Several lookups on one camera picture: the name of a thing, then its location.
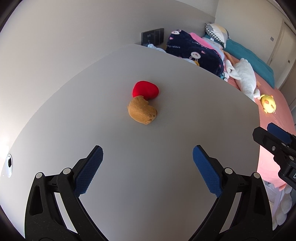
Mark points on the light blue blanket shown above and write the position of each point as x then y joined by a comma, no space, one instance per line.
217,47

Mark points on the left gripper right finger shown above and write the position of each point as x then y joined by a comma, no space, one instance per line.
241,210

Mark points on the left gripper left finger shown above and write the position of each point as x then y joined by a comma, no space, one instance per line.
54,210

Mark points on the wardrobe doors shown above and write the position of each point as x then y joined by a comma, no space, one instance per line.
282,59

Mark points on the yellow chick plush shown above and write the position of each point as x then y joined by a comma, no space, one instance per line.
268,103

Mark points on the teal long pillow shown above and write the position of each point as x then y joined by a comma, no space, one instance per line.
259,66

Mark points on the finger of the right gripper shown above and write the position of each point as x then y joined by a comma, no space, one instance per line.
278,132
266,139

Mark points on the white cartoon cloth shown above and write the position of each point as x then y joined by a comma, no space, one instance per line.
225,76

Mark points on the gloved right hand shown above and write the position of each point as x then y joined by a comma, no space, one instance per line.
282,206

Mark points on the white goose plush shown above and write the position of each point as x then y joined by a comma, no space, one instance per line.
244,76

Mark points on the black wall switch panel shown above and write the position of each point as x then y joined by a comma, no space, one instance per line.
155,37

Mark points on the navy rabbit blanket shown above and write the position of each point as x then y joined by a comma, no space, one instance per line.
182,45

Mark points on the light blue small cloth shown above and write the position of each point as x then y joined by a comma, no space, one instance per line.
152,46

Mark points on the pink fleece blanket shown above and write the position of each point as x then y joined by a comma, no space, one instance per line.
203,41

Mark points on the patterned square pillow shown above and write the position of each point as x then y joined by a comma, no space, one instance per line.
217,33

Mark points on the brown capybara plush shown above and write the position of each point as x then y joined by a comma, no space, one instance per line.
140,110

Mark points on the grey bedside desk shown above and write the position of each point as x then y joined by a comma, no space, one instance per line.
147,187

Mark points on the red heart plush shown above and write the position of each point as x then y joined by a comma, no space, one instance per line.
145,89

